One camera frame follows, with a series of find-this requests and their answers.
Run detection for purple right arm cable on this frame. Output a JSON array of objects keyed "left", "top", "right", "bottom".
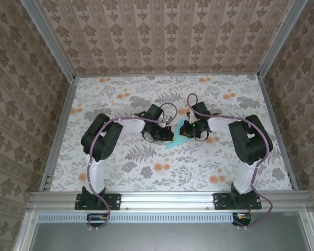
[{"left": 186, "top": 93, "right": 274, "bottom": 231}]

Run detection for grey metal panel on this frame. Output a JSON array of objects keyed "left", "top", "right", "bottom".
[{"left": 14, "top": 211, "right": 314, "bottom": 251}]

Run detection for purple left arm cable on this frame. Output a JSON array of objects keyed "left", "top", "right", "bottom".
[{"left": 85, "top": 102, "right": 178, "bottom": 231}]

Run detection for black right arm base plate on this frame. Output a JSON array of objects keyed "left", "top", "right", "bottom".
[{"left": 213, "top": 192, "right": 262, "bottom": 211}]

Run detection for aluminium corner post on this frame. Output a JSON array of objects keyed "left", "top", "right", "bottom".
[
  {"left": 23, "top": 0, "right": 77, "bottom": 80},
  {"left": 256, "top": 0, "right": 306, "bottom": 78}
]

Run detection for white slotted cable duct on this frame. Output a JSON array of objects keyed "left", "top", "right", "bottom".
[{"left": 38, "top": 212, "right": 252, "bottom": 224}]

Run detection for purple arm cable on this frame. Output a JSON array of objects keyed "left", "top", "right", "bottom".
[
  {"left": 186, "top": 93, "right": 274, "bottom": 231},
  {"left": 85, "top": 102, "right": 178, "bottom": 231}
]

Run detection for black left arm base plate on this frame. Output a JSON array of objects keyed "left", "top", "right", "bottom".
[{"left": 74, "top": 192, "right": 121, "bottom": 211}]

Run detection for aluminium table side rail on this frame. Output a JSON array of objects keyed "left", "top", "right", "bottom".
[
  {"left": 258, "top": 75, "right": 299, "bottom": 191},
  {"left": 40, "top": 77, "right": 78, "bottom": 192}
]

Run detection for light blue cloth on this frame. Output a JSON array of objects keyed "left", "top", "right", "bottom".
[{"left": 165, "top": 122, "right": 189, "bottom": 151}]

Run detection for floral printed table cover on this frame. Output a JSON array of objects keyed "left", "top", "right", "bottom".
[{"left": 43, "top": 74, "right": 295, "bottom": 193}]

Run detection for long aluminium base rail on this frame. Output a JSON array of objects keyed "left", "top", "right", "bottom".
[{"left": 27, "top": 190, "right": 313, "bottom": 212}]

